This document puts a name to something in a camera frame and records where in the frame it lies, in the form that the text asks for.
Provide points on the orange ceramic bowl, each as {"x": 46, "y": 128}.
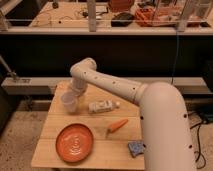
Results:
{"x": 74, "y": 143}

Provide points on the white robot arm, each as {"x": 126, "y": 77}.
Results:
{"x": 165, "y": 123}

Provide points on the white plastic bottle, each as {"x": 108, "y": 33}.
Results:
{"x": 103, "y": 106}

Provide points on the wooden table board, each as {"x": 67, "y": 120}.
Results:
{"x": 110, "y": 152}

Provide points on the orange toy carrot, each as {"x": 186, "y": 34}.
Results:
{"x": 113, "y": 127}

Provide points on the blue sponge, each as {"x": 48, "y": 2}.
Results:
{"x": 136, "y": 148}

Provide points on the orange tool case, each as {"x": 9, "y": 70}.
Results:
{"x": 163, "y": 17}

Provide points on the metal clamp stand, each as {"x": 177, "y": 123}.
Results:
{"x": 10, "y": 72}

